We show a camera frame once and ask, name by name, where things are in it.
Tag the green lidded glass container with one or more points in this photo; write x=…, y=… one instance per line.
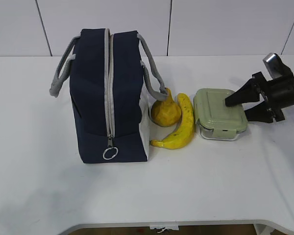
x=214, y=119

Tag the yellow banana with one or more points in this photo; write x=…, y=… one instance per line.
x=185, y=129

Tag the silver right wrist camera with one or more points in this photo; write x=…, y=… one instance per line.
x=275, y=66

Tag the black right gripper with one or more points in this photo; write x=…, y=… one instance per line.
x=277, y=94

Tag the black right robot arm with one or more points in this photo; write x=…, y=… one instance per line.
x=277, y=94

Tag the navy and white lunch bag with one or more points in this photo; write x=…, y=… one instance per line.
x=110, y=79

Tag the yellow pear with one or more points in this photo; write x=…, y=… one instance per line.
x=166, y=113

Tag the white table leg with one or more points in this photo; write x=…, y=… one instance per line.
x=262, y=229

